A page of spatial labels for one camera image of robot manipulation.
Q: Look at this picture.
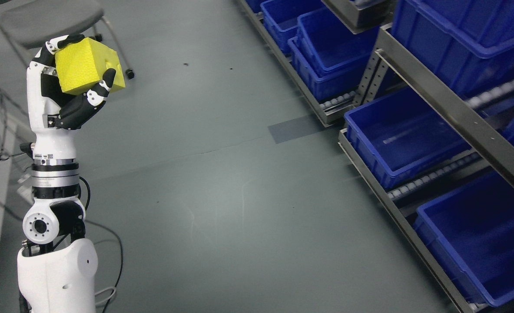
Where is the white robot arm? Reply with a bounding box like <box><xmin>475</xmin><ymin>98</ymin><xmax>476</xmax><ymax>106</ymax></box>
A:
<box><xmin>17</xmin><ymin>159</ymin><xmax>98</xmax><ymax>313</ymax></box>

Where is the grey chair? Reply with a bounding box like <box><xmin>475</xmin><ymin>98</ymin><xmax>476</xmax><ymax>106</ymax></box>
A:
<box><xmin>0</xmin><ymin>0</ymin><xmax>135</xmax><ymax>80</ymax></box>

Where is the grey floor cable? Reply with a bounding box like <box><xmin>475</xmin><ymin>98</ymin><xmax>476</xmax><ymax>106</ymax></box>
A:
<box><xmin>79</xmin><ymin>176</ymin><xmax>124</xmax><ymax>313</ymax></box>

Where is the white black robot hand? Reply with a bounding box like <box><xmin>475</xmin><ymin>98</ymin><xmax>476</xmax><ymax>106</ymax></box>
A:
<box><xmin>27</xmin><ymin>34</ymin><xmax>116</xmax><ymax>166</ymax></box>

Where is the yellow foam block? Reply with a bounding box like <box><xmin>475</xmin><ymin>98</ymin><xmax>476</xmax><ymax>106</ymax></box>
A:
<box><xmin>55</xmin><ymin>38</ymin><xmax>126</xmax><ymax>95</ymax></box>

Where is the blue plastic bin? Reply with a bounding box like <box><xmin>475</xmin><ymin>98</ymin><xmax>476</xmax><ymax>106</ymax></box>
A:
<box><xmin>260</xmin><ymin>0</ymin><xmax>324</xmax><ymax>55</ymax></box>
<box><xmin>344</xmin><ymin>87</ymin><xmax>471</xmax><ymax>190</ymax></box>
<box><xmin>391</xmin><ymin>0</ymin><xmax>514</xmax><ymax>97</ymax></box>
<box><xmin>289</xmin><ymin>7</ymin><xmax>380</xmax><ymax>101</ymax></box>
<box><xmin>413</xmin><ymin>173</ymin><xmax>514</xmax><ymax>307</ymax></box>

